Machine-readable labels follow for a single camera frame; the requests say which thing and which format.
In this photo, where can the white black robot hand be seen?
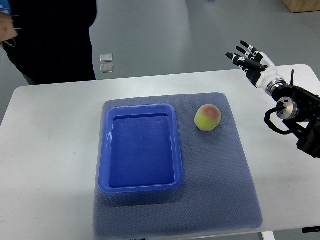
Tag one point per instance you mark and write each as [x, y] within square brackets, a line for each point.
[261, 72]

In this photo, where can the person's bare hand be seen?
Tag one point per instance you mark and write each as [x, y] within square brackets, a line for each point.
[7, 30]

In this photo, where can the green red peach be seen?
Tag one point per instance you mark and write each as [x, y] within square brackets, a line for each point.
[207, 117]

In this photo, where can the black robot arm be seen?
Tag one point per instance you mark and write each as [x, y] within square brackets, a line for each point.
[299, 111]

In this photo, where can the upper metal floor plate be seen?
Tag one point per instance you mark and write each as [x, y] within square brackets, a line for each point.
[106, 57]

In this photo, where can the person in black clothes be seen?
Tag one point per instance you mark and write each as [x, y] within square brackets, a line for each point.
[53, 43]

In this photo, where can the wooden box corner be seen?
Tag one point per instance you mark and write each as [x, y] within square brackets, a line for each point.
[303, 6]

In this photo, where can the grey blue mesh mat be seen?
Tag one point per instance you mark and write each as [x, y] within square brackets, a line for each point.
[217, 193]

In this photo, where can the blue plastic tray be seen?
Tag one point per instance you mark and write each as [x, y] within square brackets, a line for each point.
[140, 150]

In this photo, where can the black table bracket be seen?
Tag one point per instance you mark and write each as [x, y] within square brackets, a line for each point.
[314, 229]

